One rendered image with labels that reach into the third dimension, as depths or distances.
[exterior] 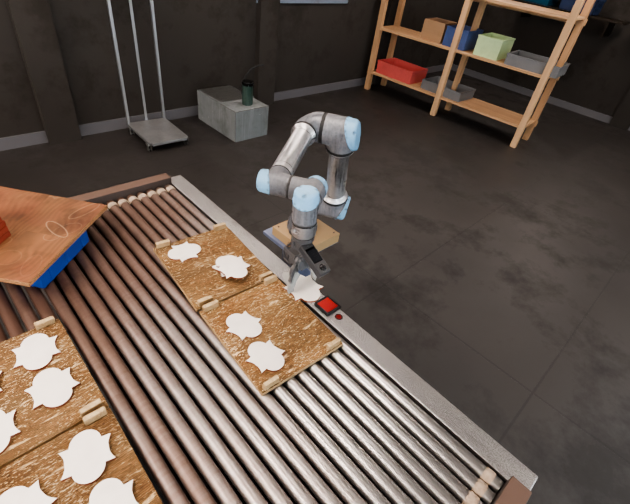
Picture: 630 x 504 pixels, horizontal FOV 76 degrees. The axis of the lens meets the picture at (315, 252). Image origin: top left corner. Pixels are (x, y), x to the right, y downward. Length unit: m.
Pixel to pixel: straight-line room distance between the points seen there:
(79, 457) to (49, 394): 0.23
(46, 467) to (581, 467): 2.50
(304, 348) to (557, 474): 1.73
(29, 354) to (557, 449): 2.58
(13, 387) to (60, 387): 0.13
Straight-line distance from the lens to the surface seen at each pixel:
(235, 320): 1.51
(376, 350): 1.53
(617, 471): 2.99
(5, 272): 1.73
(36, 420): 1.42
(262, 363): 1.39
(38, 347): 1.57
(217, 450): 1.28
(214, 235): 1.89
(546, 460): 2.77
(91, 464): 1.30
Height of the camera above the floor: 2.08
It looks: 39 degrees down
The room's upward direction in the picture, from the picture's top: 9 degrees clockwise
